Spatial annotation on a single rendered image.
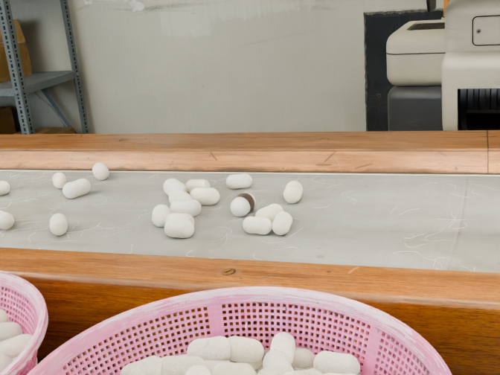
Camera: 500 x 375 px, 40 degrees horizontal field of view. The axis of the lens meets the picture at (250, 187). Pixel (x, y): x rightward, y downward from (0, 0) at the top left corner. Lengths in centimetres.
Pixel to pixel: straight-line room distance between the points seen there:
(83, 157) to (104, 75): 232
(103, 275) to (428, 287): 27
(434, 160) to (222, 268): 37
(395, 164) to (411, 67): 76
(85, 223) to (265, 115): 224
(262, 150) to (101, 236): 27
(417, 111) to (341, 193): 84
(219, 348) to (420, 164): 43
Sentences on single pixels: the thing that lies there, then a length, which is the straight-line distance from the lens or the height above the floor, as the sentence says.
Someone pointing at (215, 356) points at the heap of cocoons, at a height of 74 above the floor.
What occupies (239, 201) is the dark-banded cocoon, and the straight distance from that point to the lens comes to 74.
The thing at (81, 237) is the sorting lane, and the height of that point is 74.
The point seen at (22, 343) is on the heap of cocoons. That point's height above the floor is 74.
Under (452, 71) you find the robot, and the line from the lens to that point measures 129.
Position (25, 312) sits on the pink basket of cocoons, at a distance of 60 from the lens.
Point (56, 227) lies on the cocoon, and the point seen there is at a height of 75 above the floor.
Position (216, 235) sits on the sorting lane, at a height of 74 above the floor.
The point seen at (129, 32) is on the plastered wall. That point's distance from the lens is 320.
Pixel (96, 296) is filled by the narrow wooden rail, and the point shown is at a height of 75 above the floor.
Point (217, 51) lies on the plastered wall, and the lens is 302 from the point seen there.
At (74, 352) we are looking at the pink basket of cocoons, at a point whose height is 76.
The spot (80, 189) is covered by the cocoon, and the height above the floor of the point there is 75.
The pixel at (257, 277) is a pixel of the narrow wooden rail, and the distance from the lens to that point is 56.
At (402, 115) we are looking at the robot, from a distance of 163.
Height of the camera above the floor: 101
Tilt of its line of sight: 19 degrees down
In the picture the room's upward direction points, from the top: 5 degrees counter-clockwise
